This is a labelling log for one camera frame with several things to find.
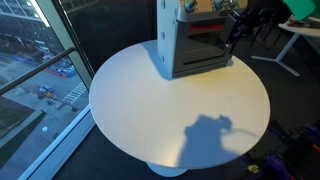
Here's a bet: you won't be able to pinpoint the blue purple clamp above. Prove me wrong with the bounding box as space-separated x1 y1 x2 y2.
265 154 292 180

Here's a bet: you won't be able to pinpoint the grey window railing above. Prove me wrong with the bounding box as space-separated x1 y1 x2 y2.
0 47 77 96

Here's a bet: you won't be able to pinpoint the green board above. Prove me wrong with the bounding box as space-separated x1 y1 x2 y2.
282 0 320 22

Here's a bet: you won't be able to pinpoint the blue oven knob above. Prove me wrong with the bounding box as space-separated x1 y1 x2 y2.
213 0 226 11
184 0 200 14
227 0 240 10

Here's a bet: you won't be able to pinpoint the purple tool with orange part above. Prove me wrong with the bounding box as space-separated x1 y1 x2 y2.
301 123 320 155

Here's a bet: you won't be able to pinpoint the red clutter on background table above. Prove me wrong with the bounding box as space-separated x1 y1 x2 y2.
287 17 312 29

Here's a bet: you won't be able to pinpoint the white window frame sill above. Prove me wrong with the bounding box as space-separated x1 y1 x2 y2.
18 104 97 180

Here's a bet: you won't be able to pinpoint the white background table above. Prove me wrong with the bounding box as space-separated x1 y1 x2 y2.
251 14 320 78

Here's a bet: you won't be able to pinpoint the yellow black label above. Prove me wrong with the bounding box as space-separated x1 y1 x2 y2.
247 164 261 175

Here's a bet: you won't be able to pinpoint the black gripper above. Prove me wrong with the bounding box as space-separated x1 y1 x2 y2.
219 9 250 46

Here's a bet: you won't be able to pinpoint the white grey toy oven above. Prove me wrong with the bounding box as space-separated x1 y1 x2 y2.
156 0 250 79

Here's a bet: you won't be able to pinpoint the red oven door handle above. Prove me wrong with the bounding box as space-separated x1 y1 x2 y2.
189 23 226 34

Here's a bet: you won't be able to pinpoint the white round table base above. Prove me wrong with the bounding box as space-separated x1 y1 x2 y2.
145 162 189 178

